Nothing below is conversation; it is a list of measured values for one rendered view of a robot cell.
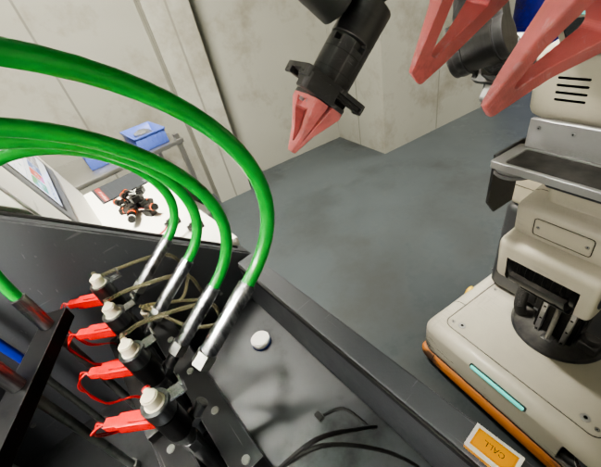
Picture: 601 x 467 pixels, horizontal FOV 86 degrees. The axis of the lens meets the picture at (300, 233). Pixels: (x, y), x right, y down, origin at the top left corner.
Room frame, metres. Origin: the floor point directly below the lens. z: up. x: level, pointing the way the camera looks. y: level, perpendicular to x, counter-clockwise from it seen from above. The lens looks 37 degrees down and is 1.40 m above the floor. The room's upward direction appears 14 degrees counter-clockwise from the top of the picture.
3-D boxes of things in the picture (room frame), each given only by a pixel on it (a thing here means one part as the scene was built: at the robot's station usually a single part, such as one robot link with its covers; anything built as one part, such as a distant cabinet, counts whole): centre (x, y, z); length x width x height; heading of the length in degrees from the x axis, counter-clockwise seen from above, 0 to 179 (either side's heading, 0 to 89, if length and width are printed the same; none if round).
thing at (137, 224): (0.84, 0.42, 0.96); 0.70 x 0.22 x 0.03; 32
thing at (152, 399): (0.17, 0.17, 1.12); 0.02 x 0.02 x 0.03
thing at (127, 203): (0.87, 0.44, 1.01); 0.23 x 0.11 x 0.06; 32
